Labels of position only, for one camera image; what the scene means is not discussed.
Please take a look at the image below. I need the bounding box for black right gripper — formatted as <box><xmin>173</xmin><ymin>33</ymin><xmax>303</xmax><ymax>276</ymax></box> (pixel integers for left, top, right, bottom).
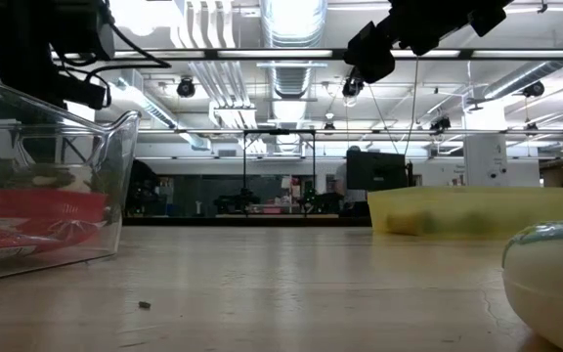
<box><xmin>342</xmin><ymin>0</ymin><xmax>513</xmax><ymax>85</ymax></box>

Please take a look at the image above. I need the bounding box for teal frosted donut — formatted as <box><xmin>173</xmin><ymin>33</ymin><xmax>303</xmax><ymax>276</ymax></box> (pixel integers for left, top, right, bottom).
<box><xmin>500</xmin><ymin>218</ymin><xmax>563</xmax><ymax>352</ymax></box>

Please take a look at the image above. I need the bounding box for black monitor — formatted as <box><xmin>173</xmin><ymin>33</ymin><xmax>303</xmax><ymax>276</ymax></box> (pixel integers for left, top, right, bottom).
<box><xmin>345</xmin><ymin>150</ymin><xmax>409</xmax><ymax>193</ymax></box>

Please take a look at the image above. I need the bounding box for white pillar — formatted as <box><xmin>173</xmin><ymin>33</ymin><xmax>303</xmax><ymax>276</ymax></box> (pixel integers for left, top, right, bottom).
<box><xmin>462</xmin><ymin>105</ymin><xmax>510</xmax><ymax>188</ymax></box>

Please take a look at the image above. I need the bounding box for yellow translucent plastic bin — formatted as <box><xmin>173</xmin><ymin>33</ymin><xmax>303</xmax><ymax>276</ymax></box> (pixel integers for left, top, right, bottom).
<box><xmin>367</xmin><ymin>184</ymin><xmax>563</xmax><ymax>236</ymax></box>

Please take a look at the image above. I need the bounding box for clear plastic container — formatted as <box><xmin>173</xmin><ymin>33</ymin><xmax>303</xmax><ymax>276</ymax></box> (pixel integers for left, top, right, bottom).
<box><xmin>0</xmin><ymin>67</ymin><xmax>144</xmax><ymax>286</ymax></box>

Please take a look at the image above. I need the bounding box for red plastic mesh basket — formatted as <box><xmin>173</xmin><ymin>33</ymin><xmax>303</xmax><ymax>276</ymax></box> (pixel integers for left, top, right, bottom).
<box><xmin>0</xmin><ymin>188</ymin><xmax>109</xmax><ymax>224</ymax></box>

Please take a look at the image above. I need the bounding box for black ceiling camera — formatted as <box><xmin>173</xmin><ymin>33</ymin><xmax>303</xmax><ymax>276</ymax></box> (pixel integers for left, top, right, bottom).
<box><xmin>523</xmin><ymin>80</ymin><xmax>546</xmax><ymax>99</ymax></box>
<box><xmin>429</xmin><ymin>115</ymin><xmax>453</xmax><ymax>134</ymax></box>
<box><xmin>176</xmin><ymin>75</ymin><xmax>196</xmax><ymax>99</ymax></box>
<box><xmin>341</xmin><ymin>77</ymin><xmax>366</xmax><ymax>99</ymax></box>

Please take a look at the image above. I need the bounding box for silver ventilation duct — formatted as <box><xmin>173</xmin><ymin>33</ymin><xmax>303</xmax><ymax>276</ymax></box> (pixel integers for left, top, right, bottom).
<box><xmin>260</xmin><ymin>0</ymin><xmax>329</xmax><ymax>102</ymax></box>
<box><xmin>481</xmin><ymin>28</ymin><xmax>563</xmax><ymax>102</ymax></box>

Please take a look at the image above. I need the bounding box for distant black station frame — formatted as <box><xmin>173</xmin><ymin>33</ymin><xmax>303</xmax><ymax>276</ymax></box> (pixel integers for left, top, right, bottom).
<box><xmin>241</xmin><ymin>128</ymin><xmax>318</xmax><ymax>217</ymax></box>

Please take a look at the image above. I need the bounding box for black aluminium rig frame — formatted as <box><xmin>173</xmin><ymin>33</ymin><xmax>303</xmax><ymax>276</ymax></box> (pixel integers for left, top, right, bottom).
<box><xmin>122</xmin><ymin>214</ymin><xmax>373</xmax><ymax>228</ymax></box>

